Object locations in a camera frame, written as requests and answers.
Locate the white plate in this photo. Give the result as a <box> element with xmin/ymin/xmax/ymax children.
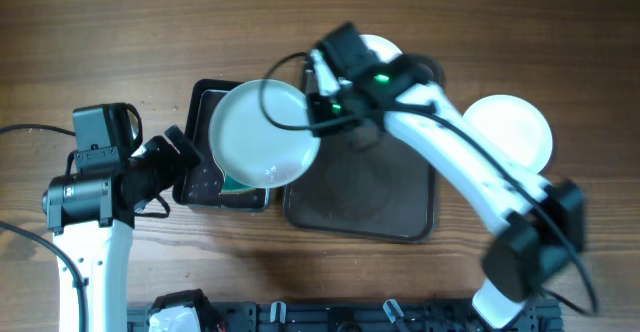
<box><xmin>360</xmin><ymin>34</ymin><xmax>402</xmax><ymax>63</ymax></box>
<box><xmin>208</xmin><ymin>80</ymin><xmax>320</xmax><ymax>189</ymax></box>
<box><xmin>463</xmin><ymin>95</ymin><xmax>553</xmax><ymax>173</ymax></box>

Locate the green yellow sponge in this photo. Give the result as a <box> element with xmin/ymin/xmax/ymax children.
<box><xmin>220</xmin><ymin>172</ymin><xmax>255</xmax><ymax>195</ymax></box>

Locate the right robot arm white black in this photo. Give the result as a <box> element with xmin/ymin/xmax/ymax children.
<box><xmin>307</xmin><ymin>48</ymin><xmax>590</xmax><ymax>328</ymax></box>

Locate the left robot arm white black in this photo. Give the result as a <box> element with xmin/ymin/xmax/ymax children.
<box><xmin>42</xmin><ymin>126</ymin><xmax>201</xmax><ymax>331</ymax></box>

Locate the black water basin tray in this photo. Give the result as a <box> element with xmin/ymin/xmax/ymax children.
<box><xmin>172</xmin><ymin>79</ymin><xmax>271</xmax><ymax>212</ymax></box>

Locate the dark brown serving tray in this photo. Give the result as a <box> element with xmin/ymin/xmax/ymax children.
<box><xmin>283</xmin><ymin>123</ymin><xmax>438</xmax><ymax>244</ymax></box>

